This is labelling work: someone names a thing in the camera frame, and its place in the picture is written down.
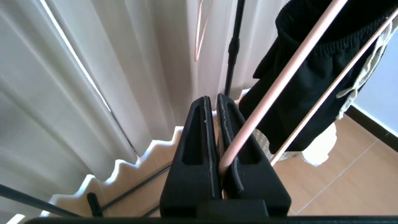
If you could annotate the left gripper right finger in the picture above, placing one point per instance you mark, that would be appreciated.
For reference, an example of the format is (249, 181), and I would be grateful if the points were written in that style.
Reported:
(258, 183)

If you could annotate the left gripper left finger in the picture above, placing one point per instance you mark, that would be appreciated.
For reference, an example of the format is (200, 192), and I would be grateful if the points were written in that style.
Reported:
(186, 186)

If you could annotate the black shorts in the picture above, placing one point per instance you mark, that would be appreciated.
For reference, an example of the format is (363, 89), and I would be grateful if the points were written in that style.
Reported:
(314, 77)

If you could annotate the white laundry basket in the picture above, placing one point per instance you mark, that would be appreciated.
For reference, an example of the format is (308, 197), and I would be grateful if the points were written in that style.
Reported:
(262, 143)

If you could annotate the black clothes rack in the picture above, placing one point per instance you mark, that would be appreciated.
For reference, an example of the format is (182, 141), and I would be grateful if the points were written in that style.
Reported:
(234, 49)

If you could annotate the beige curtain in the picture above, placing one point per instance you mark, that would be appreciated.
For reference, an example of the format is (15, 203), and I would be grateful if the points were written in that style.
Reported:
(124, 62)

